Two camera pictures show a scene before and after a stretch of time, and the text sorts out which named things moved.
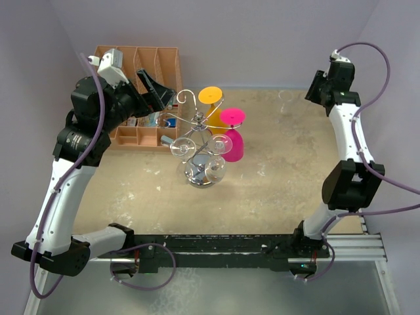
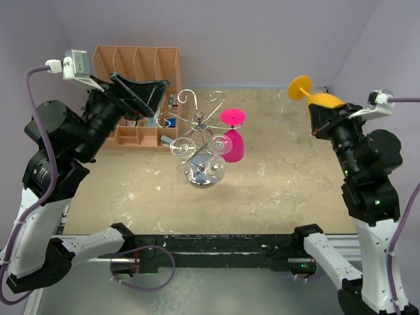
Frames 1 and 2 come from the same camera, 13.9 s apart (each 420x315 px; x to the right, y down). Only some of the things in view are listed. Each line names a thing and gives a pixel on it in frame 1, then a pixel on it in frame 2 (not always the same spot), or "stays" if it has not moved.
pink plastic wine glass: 233,116 stays
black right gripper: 312,95 -> 322,115
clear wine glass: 183,147 stays
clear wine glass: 218,145 stays
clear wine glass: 215,168 stays
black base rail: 188,251 stays
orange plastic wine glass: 212,95 -> 300,86
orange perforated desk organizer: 154,131 stays
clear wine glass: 288,125 -> 298,119
